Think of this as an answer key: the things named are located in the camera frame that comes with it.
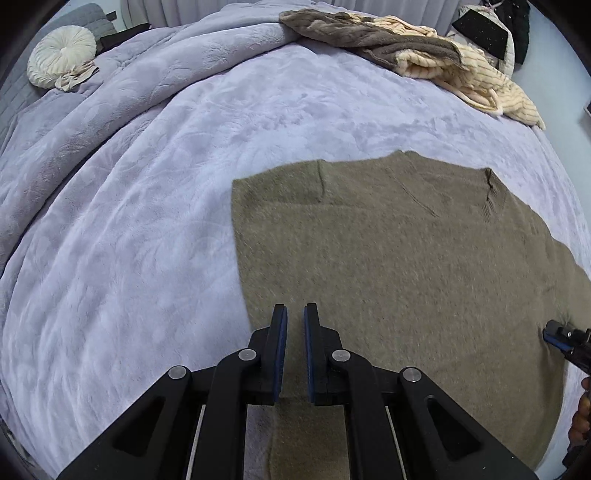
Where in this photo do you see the cream round pleated cushion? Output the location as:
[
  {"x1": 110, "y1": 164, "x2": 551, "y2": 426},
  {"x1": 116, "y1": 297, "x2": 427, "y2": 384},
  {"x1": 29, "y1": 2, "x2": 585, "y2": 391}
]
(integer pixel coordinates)
[{"x1": 26, "y1": 25, "x2": 97, "y2": 89}]

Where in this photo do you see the brown and cream clothes pile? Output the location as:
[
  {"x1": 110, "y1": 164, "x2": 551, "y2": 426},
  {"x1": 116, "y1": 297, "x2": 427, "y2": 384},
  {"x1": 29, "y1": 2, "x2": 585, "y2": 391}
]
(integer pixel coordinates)
[{"x1": 280, "y1": 8, "x2": 545, "y2": 129}]

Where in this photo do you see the olive knit sweater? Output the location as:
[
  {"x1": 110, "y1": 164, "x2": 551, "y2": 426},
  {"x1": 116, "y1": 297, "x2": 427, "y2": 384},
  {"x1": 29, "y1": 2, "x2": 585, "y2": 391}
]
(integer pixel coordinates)
[{"x1": 231, "y1": 151, "x2": 590, "y2": 479}]

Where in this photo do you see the person's right hand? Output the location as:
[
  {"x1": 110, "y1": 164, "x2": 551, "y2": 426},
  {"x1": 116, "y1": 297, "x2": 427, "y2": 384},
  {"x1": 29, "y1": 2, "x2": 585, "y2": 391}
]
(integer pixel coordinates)
[{"x1": 568, "y1": 377, "x2": 590, "y2": 446}]

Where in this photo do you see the lavender plush bed blanket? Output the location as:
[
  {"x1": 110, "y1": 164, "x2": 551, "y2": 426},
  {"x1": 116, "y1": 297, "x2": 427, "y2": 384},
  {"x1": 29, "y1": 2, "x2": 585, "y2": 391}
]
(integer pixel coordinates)
[{"x1": 1, "y1": 1, "x2": 590, "y2": 479}]

